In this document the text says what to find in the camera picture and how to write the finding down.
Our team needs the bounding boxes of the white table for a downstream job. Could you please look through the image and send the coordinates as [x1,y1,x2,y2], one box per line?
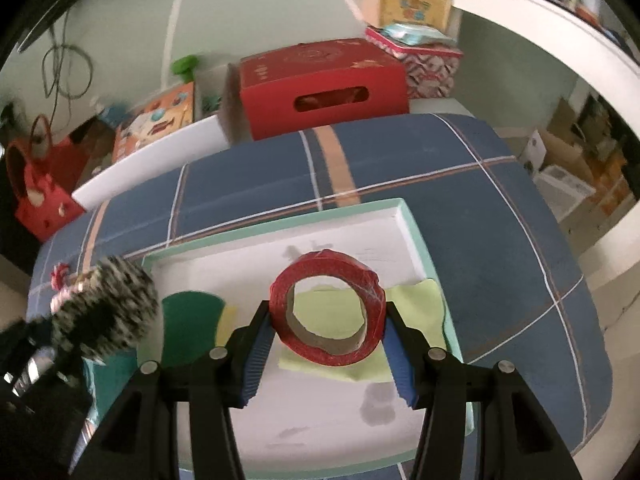
[437,0,640,111]

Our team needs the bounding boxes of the hanging cables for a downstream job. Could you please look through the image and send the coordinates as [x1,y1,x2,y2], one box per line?
[42,25,94,101]

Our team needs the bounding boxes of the red pink pipe cleaner bundle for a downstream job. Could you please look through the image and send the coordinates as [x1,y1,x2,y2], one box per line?
[49,262,96,311]

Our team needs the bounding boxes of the blue packets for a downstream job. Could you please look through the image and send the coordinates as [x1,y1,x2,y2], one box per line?
[382,22,453,46]

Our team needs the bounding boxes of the red felt bag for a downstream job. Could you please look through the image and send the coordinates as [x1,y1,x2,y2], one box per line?
[5,115,88,243]

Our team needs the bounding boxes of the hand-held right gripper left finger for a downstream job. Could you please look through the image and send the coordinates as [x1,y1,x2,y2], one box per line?
[70,300,276,480]

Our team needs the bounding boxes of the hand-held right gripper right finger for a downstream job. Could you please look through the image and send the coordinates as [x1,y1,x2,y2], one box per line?
[382,302,583,480]

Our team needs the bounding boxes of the blue plaid blanket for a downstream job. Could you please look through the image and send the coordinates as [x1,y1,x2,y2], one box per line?
[27,112,613,480]

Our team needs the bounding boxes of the yellow-green felt sheet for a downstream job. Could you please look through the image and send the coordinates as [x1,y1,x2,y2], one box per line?
[277,277,448,385]

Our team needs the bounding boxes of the white tray with teal rim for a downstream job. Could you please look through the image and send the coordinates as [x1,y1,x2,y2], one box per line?
[82,197,476,476]

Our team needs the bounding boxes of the red tape roll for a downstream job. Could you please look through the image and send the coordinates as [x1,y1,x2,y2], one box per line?
[269,249,388,367]

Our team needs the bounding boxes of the blue fuzzy brush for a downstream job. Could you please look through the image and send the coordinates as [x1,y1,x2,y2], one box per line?
[97,105,133,128]

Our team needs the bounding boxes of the red cardboard box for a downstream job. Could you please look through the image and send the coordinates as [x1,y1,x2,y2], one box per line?
[220,37,411,143]

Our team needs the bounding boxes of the yellow felt piece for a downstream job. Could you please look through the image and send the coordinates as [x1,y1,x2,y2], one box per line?
[216,305,240,346]

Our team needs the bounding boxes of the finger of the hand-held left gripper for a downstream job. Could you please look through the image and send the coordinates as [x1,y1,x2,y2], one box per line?
[0,317,63,356]

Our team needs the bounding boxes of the dark green felt piece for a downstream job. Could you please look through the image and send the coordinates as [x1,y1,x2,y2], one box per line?
[160,291,227,366]

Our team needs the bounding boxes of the yellow carton with handle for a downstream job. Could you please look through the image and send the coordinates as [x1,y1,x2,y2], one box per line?
[359,0,453,31]

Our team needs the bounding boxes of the white board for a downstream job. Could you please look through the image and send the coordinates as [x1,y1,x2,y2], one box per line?
[72,114,241,211]

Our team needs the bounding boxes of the orange toy box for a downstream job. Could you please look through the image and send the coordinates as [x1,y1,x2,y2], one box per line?
[111,81,196,163]

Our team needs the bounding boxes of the green dumbbell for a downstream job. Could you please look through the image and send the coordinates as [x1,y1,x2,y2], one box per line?
[171,55,200,82]

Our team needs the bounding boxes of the white plastic crate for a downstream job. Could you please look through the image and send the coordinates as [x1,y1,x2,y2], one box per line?
[537,165,596,217]

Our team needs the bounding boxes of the black and white fuzzy ball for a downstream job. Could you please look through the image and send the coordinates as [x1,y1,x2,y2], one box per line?
[50,255,161,361]

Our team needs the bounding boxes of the red patterned box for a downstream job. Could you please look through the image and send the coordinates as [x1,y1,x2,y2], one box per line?
[365,27,465,100]

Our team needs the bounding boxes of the pile of cardboard boxes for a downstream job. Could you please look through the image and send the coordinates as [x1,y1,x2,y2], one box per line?
[500,95,636,221]

